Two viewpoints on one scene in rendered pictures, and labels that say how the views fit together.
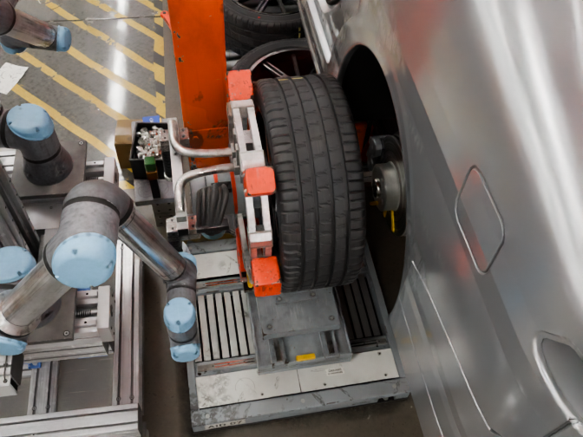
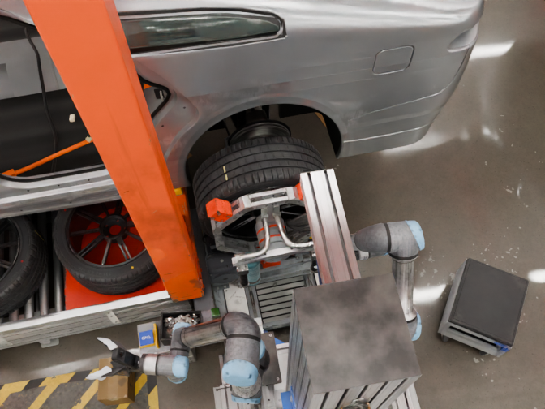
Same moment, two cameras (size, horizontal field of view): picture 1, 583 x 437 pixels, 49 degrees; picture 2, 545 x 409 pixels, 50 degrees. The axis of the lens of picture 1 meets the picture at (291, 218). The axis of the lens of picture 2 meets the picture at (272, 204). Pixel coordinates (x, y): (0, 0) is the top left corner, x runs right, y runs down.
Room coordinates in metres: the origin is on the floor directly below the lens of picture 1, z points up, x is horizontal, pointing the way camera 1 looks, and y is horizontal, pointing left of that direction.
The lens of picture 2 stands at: (1.14, 1.36, 3.35)
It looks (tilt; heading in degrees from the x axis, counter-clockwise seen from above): 62 degrees down; 272
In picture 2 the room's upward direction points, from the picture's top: 1 degrees counter-clockwise
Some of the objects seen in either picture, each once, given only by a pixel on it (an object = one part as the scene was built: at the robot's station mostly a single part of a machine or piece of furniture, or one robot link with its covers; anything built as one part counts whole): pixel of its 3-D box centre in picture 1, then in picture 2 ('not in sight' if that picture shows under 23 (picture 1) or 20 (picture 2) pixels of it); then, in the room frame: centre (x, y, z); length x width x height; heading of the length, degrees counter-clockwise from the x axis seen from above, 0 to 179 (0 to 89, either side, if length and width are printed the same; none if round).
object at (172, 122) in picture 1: (200, 129); (252, 234); (1.28, 0.28, 1.03); 0.19 x 0.18 x 0.11; 104
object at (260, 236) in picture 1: (248, 189); (269, 223); (1.21, 0.14, 0.85); 0.54 x 0.07 x 0.54; 14
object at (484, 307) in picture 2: not in sight; (481, 309); (0.01, 0.32, 0.17); 0.43 x 0.36 x 0.34; 68
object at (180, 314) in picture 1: (180, 314); not in sight; (0.72, 0.26, 0.95); 0.11 x 0.08 x 0.11; 8
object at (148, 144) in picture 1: (152, 149); (182, 328); (1.64, 0.56, 0.51); 0.20 x 0.14 x 0.13; 5
